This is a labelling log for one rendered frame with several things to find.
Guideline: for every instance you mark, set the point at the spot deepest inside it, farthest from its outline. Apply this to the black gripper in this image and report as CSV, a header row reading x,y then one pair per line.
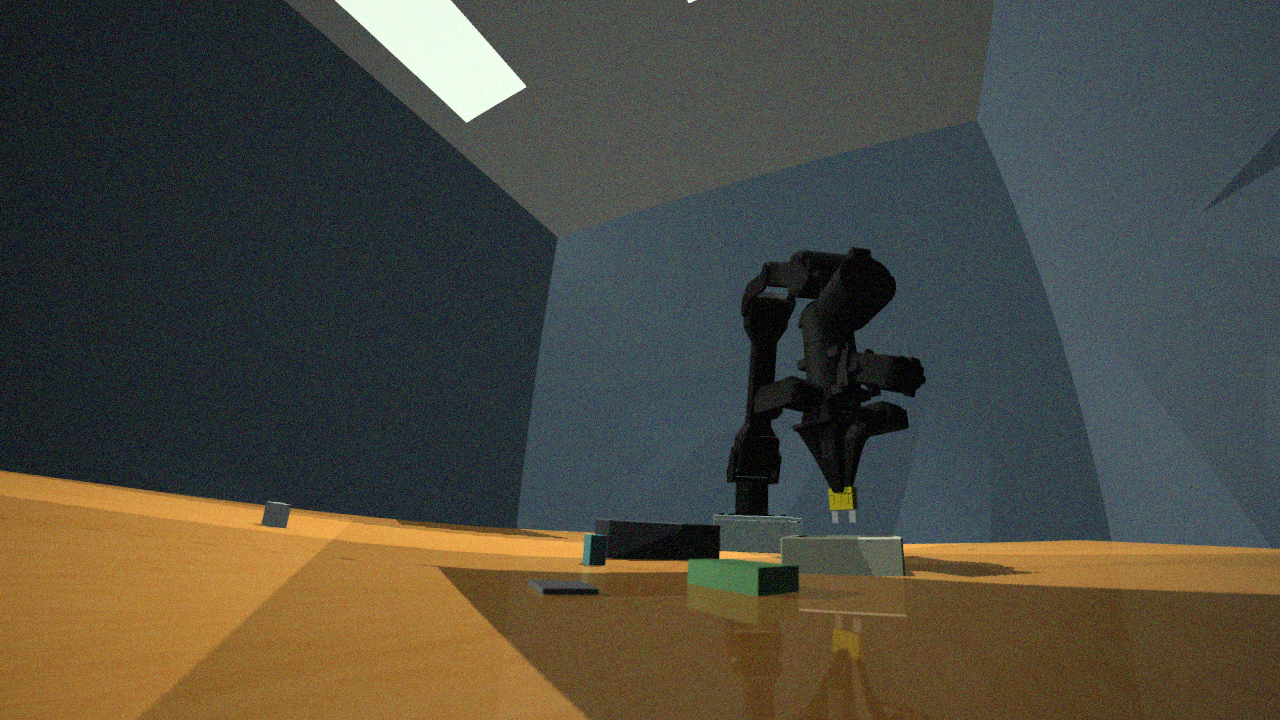
x,y
835,438

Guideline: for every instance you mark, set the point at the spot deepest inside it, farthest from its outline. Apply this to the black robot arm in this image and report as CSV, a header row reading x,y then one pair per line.
x,y
849,291

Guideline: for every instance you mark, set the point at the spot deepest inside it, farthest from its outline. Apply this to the green rectangular block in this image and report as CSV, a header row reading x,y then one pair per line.
x,y
747,577

